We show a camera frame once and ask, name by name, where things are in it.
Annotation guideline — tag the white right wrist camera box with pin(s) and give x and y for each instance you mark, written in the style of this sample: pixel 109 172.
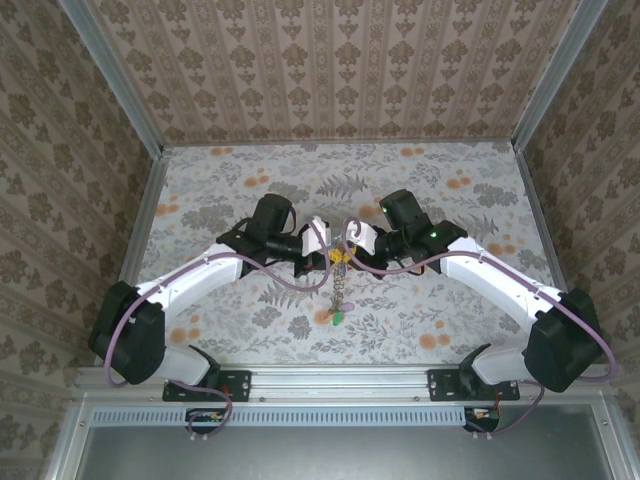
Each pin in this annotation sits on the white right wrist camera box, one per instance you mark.
pixel 365 237

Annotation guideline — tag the floral patterned tablecloth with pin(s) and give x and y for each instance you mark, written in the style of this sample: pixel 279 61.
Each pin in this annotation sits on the floral patterned tablecloth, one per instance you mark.
pixel 400 325

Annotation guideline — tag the green key tag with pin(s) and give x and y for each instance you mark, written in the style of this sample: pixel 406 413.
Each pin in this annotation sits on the green key tag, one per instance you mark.
pixel 337 319

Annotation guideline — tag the grey metal base panel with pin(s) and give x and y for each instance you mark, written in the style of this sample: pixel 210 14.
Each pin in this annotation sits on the grey metal base panel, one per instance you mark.
pixel 325 455

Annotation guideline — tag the purple key tag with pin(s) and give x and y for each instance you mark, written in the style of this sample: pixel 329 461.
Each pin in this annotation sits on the purple key tag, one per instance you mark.
pixel 346 307

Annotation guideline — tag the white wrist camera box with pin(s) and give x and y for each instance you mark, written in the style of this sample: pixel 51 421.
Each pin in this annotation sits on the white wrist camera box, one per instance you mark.
pixel 365 237
pixel 315 237

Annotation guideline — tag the aluminium frame rail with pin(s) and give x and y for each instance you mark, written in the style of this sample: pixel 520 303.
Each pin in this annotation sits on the aluminium frame rail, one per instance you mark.
pixel 147 200
pixel 542 225

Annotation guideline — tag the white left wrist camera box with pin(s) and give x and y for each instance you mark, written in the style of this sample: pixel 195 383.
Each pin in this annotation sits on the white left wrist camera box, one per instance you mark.
pixel 315 237

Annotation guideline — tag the aluminium frame post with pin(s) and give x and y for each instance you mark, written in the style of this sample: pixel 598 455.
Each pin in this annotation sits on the aluminium frame post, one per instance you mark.
pixel 114 75
pixel 557 75

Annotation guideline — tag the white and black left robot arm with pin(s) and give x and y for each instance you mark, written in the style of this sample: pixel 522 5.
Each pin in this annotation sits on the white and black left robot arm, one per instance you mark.
pixel 200 275

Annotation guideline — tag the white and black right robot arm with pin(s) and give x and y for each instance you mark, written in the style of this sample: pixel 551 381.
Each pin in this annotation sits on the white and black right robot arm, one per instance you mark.
pixel 490 275

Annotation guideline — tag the wide aluminium base rail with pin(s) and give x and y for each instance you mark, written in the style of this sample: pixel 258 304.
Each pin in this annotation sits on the wide aluminium base rail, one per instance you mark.
pixel 340 382

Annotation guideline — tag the large silver keyring disc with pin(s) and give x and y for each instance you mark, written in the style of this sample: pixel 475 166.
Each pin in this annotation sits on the large silver keyring disc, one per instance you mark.
pixel 340 285

